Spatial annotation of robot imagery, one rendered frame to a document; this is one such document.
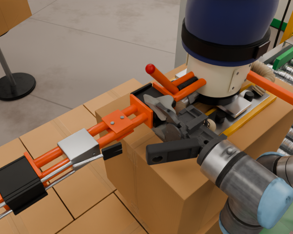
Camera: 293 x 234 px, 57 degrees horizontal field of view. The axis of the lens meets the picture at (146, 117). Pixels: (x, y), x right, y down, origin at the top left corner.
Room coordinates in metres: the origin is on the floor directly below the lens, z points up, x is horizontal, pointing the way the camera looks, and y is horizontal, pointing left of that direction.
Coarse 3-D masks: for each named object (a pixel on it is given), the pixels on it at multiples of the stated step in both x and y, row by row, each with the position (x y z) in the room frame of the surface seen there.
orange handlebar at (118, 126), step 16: (176, 80) 0.59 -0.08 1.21; (256, 80) 0.59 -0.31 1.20; (176, 96) 0.52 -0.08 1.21; (288, 96) 0.52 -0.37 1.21; (112, 112) 0.46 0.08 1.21; (128, 112) 0.47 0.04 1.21; (96, 128) 0.41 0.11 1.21; (112, 128) 0.41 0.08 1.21; (128, 128) 0.41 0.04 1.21; (48, 160) 0.33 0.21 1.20; (64, 160) 0.32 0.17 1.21
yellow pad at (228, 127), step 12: (252, 84) 0.72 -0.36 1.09; (252, 96) 0.63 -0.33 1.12; (264, 96) 0.65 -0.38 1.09; (276, 96) 0.66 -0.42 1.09; (216, 108) 0.60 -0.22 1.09; (252, 108) 0.60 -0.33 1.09; (264, 108) 0.62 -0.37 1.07; (216, 120) 0.54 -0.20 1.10; (228, 120) 0.54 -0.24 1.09; (240, 120) 0.55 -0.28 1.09; (216, 132) 0.50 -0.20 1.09; (228, 132) 0.50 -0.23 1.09
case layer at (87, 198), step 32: (64, 128) 1.00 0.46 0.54; (0, 160) 0.78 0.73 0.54; (96, 160) 0.78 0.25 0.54; (64, 192) 0.61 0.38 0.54; (96, 192) 0.61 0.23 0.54; (0, 224) 0.46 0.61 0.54; (32, 224) 0.46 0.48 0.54; (64, 224) 0.46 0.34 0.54; (96, 224) 0.46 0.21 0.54; (128, 224) 0.46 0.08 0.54
